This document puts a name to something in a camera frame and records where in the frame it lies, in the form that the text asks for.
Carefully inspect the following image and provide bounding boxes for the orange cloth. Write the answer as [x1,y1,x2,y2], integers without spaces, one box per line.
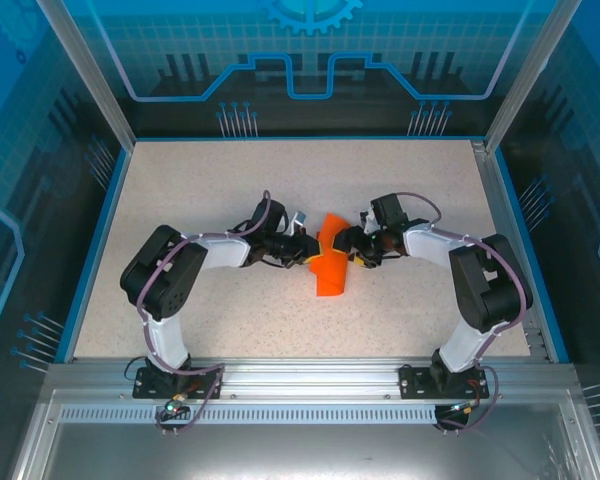
[307,211,354,300]

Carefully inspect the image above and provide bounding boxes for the narrow aluminium frame rail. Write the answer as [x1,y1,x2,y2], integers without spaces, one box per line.
[471,139,554,362]

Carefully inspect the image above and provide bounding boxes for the blue printed panel with gear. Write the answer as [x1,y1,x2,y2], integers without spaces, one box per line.
[67,0,551,139]

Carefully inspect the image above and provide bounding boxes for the thin black wire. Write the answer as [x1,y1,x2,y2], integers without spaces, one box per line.
[123,355,149,385]

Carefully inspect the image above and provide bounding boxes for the aluminium frame post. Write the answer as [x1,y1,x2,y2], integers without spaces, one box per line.
[35,0,137,151]
[483,0,585,152]

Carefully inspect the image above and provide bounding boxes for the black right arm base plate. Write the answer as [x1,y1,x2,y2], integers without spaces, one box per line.
[398,363,487,400]

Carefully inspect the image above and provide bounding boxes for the blue table edge strip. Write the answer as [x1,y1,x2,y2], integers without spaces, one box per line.
[493,148,571,364]
[62,148,134,364]

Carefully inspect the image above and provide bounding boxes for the steel sheet panel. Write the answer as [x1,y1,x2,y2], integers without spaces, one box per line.
[9,389,600,480]

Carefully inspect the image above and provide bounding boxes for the wide aluminium frame rail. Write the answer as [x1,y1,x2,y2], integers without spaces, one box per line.
[44,357,579,402]

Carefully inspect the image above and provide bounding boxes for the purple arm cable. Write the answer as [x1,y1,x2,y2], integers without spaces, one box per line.
[135,188,272,436]
[397,191,527,435]

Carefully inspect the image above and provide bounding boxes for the cable connector with green light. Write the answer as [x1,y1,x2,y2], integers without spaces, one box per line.
[162,394,189,419]
[449,399,481,417]

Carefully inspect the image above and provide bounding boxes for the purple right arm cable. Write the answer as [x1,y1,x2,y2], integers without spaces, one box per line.
[397,191,527,435]

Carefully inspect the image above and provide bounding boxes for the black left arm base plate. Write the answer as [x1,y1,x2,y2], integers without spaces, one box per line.
[132,364,225,400]

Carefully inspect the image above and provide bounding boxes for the slotted aluminium cable duct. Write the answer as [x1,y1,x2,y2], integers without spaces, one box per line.
[59,405,439,424]

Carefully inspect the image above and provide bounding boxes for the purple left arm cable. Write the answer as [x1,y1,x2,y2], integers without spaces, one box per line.
[135,188,272,436]

